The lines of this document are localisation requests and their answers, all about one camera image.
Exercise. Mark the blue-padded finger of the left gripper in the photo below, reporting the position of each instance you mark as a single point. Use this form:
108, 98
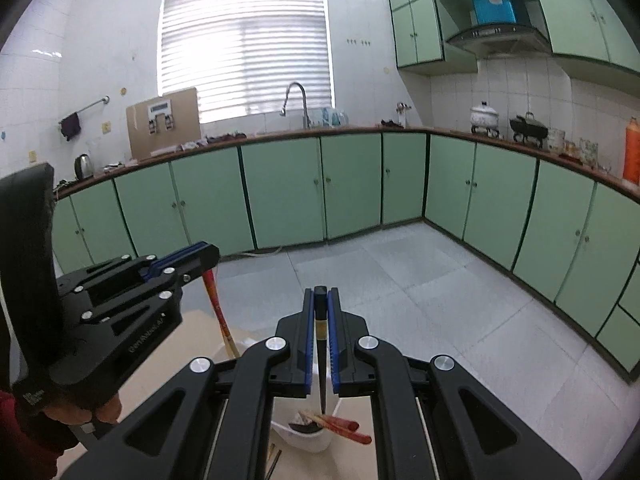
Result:
178, 258

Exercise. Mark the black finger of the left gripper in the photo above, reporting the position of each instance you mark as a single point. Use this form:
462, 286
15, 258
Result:
192, 262

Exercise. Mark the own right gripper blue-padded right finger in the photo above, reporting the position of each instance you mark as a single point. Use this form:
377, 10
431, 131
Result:
433, 419

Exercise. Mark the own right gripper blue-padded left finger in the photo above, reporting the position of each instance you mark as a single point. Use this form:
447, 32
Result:
210, 420

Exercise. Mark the pink floral orange chopstick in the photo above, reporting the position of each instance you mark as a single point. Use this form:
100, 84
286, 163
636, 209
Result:
211, 289

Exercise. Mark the red patterned chopstick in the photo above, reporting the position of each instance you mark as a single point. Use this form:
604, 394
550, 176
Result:
357, 437

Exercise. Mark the red-orange patterned chopstick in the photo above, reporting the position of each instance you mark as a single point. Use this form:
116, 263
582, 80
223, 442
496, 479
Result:
333, 422

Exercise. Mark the black chopstick gold band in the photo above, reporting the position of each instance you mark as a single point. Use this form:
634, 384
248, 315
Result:
273, 461
321, 329

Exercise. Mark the green lower kitchen cabinets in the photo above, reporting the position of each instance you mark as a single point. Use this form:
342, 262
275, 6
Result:
562, 230

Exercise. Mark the person's left hand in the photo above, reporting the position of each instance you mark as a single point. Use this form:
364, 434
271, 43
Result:
62, 410

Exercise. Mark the white double utensil holder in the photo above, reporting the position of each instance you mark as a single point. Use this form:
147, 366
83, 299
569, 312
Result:
288, 412

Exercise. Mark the cardboard box on counter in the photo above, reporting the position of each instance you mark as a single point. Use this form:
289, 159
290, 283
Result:
163, 122

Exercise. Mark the steel electric kettle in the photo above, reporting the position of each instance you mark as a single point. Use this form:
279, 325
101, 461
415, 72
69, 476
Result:
83, 167

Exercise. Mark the white window blinds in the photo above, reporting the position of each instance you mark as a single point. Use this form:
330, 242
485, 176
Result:
246, 57

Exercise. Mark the white lidded pot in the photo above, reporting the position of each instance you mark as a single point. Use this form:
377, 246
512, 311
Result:
484, 120

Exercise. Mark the glass jars on counter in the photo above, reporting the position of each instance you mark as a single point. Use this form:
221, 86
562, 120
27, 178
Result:
583, 150

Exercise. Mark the black wok on stove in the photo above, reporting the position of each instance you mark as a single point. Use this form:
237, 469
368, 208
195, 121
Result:
527, 130

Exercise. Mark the orange thermos jug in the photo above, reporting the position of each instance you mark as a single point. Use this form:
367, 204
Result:
631, 168

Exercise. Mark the range hood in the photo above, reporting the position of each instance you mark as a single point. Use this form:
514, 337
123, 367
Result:
501, 40

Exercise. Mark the blue box above hood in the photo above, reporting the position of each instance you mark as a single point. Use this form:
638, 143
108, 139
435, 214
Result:
494, 11

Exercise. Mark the wall towel rail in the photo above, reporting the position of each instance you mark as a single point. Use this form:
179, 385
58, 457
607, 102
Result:
103, 101

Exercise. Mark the dark towel on rail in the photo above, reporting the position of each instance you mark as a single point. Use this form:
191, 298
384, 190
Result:
70, 126

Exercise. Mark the green upper wall cabinets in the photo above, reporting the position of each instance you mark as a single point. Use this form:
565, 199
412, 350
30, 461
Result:
592, 40

